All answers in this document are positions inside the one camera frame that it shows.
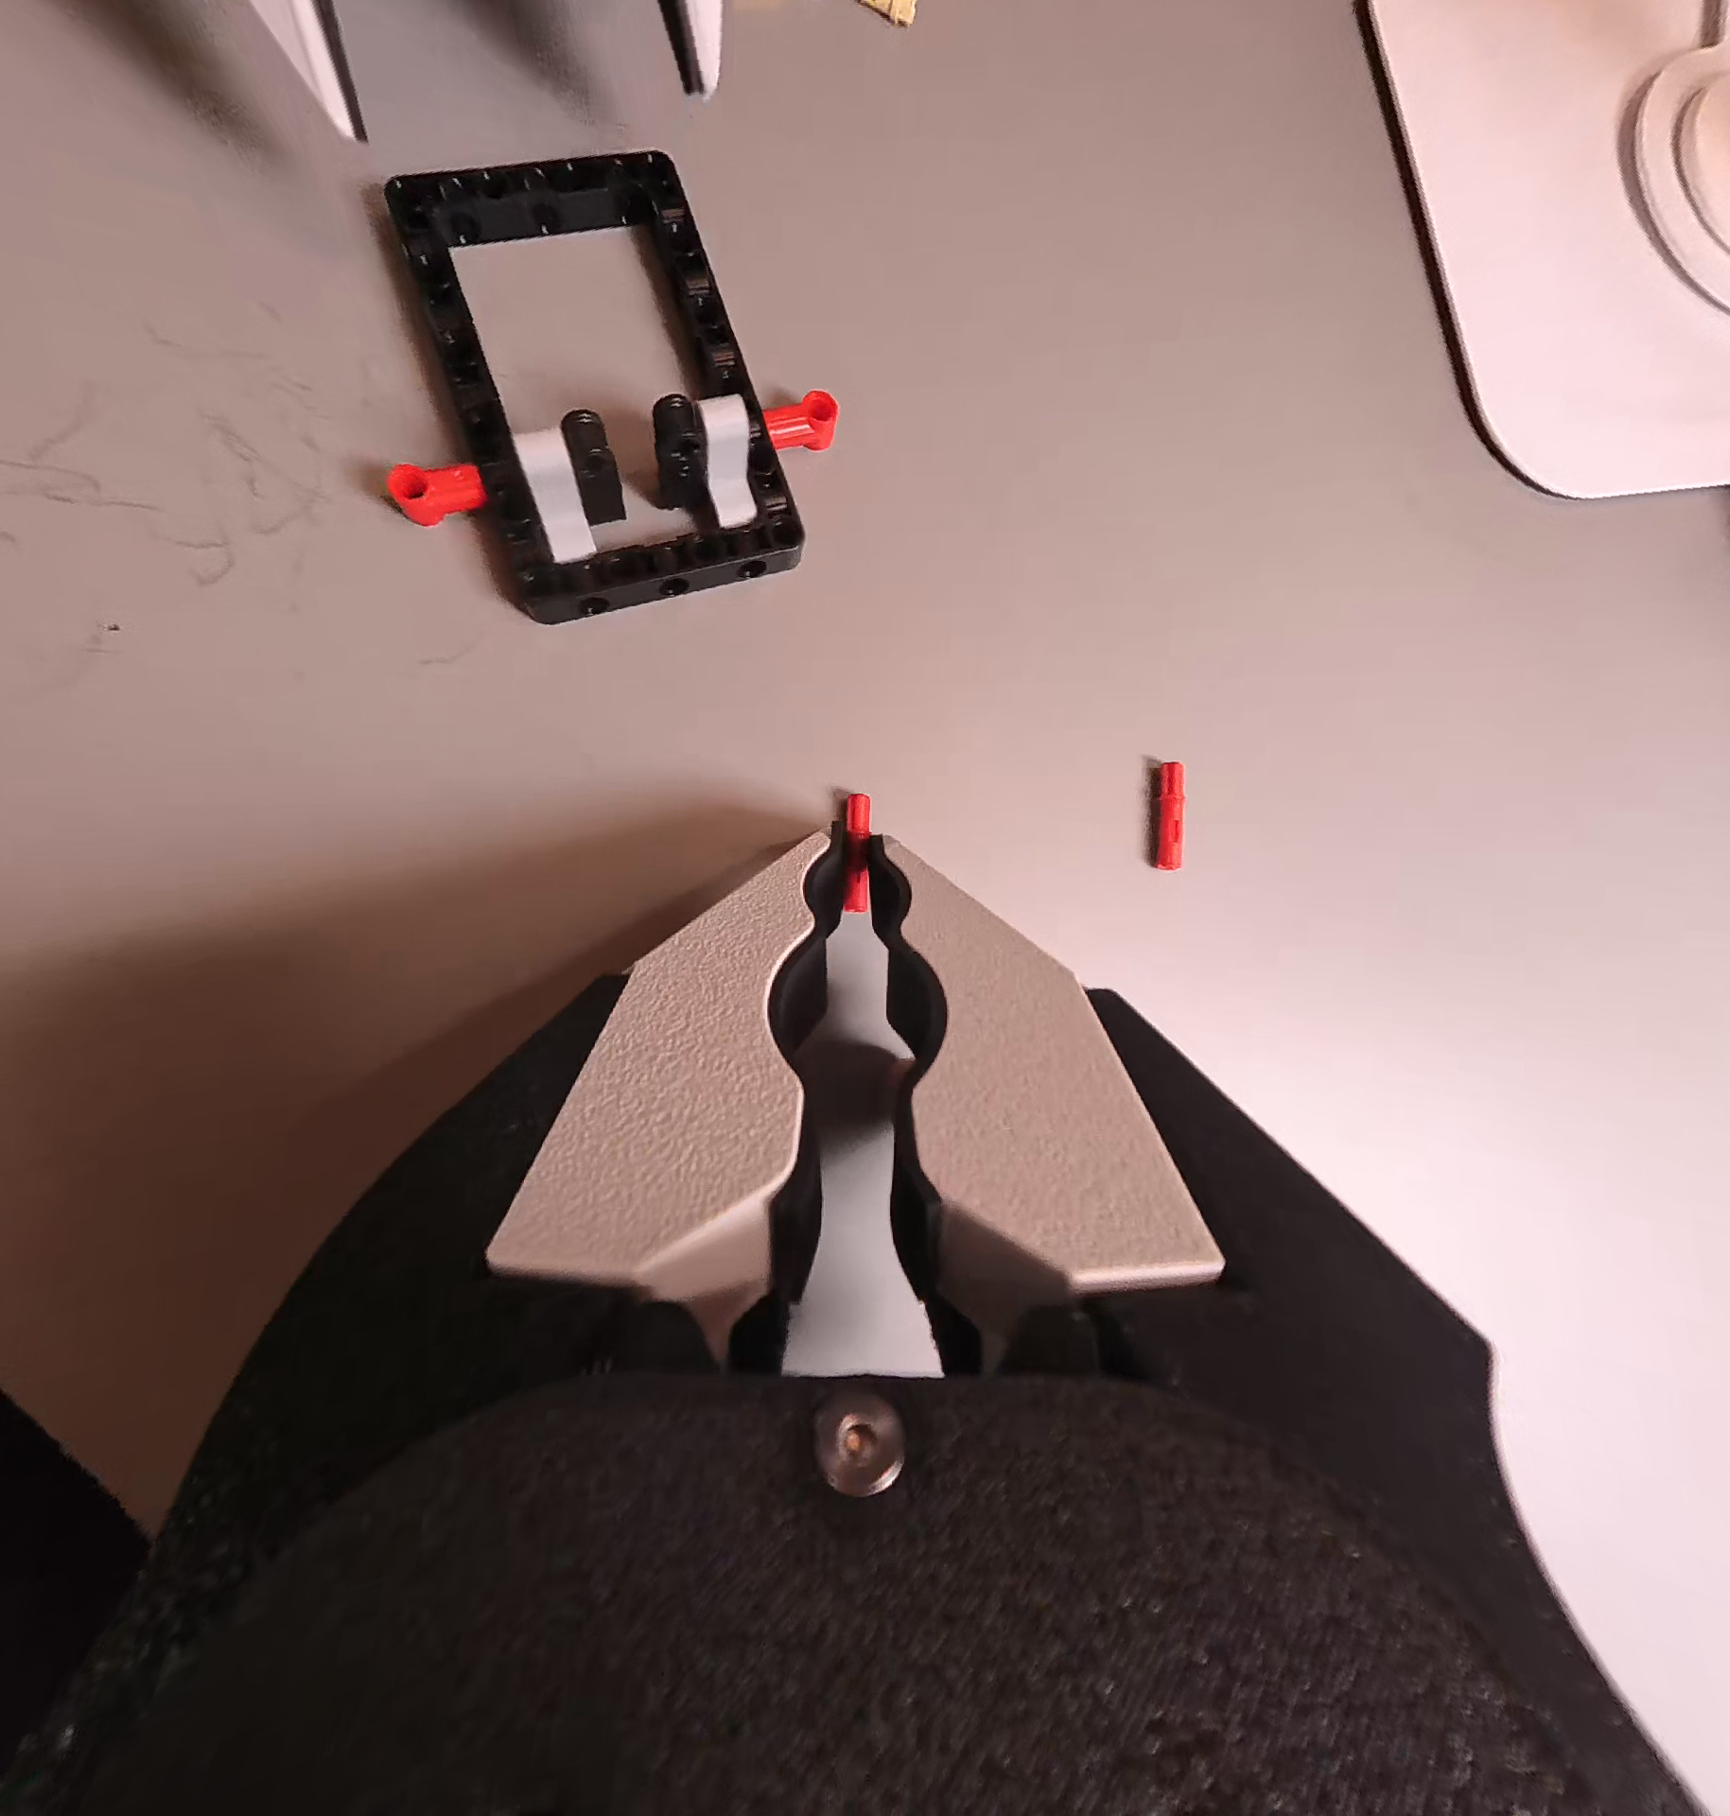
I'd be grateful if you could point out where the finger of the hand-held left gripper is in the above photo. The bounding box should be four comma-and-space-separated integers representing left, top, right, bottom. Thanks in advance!
246, 0, 373, 143
657, 0, 728, 99

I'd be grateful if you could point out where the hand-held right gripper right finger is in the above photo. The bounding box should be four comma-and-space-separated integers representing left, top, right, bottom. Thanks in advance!
865, 835, 1226, 1348

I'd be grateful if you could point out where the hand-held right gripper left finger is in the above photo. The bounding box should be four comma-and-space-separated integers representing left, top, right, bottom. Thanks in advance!
484, 829, 867, 1348

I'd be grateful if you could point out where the black lego frame assembly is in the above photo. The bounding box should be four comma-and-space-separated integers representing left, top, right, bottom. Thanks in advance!
387, 148, 840, 626

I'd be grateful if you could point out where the white tablet stand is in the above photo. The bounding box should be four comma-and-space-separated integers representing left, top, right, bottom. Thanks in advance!
1361, 0, 1730, 501

